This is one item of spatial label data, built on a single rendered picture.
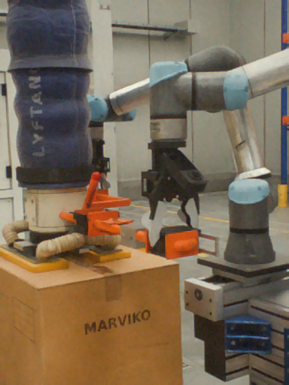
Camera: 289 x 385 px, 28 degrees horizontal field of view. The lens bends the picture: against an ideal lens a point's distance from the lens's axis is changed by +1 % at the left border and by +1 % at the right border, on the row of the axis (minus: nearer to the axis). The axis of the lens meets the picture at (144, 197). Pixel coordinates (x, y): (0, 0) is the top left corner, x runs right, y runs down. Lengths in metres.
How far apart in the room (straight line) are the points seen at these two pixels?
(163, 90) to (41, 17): 0.56
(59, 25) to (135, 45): 10.54
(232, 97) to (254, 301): 0.71
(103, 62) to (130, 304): 3.40
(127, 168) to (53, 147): 10.30
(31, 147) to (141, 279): 0.46
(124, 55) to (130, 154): 2.00
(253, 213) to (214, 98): 0.60
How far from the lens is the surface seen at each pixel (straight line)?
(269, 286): 1.73
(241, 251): 1.68
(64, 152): 1.57
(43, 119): 1.57
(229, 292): 1.63
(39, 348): 1.42
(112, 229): 1.32
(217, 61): 1.72
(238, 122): 1.81
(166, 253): 1.11
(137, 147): 11.97
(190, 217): 1.17
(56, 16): 1.59
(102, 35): 4.73
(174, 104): 1.13
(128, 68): 11.95
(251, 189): 1.66
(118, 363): 1.51
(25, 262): 1.56
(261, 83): 1.27
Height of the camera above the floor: 1.43
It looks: 7 degrees down
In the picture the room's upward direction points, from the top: 2 degrees counter-clockwise
